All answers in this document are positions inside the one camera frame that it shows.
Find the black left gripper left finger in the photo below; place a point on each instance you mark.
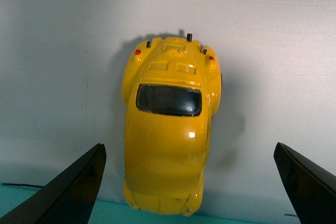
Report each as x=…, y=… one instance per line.
x=69, y=197

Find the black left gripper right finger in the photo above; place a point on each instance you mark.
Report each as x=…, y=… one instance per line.
x=310, y=188

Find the yellow beetle toy car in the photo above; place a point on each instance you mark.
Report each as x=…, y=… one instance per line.
x=171, y=89

